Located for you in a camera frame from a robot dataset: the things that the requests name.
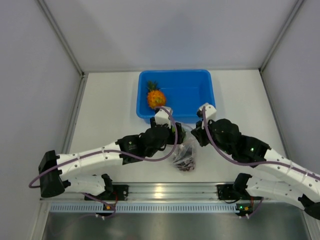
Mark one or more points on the aluminium mounting rail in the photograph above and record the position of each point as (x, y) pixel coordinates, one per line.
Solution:
(160, 191)

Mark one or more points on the dark purple fake grapes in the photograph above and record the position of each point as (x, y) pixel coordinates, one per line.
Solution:
(184, 160)

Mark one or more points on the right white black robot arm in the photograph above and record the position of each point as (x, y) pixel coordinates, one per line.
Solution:
(297, 186)

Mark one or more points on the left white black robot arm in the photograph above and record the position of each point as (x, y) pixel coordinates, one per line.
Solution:
(77, 172)

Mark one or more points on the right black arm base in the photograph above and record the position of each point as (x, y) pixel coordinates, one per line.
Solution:
(227, 193)

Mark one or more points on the blue plastic bin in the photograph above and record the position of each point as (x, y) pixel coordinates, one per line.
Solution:
(185, 91)

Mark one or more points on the white slotted cable duct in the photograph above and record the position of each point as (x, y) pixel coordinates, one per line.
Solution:
(123, 207)

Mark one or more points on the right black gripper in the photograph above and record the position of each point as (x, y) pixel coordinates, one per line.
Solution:
(199, 133)

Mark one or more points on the clear zip top bag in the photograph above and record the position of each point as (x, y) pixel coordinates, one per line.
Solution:
(189, 141)

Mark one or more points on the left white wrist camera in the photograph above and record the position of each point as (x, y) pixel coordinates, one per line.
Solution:
(162, 117)

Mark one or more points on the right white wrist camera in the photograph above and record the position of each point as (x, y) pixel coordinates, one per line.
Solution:
(209, 110)

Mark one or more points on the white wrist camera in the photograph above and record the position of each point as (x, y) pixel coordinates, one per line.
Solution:
(209, 110)
(162, 117)

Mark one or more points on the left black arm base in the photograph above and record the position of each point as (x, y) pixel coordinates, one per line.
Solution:
(116, 192)

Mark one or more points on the green fake apple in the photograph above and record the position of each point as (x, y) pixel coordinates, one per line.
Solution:
(180, 132)

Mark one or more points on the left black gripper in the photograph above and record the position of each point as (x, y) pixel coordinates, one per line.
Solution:
(171, 137)

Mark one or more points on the orange fake pineapple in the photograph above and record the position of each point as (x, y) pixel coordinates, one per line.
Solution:
(155, 97)

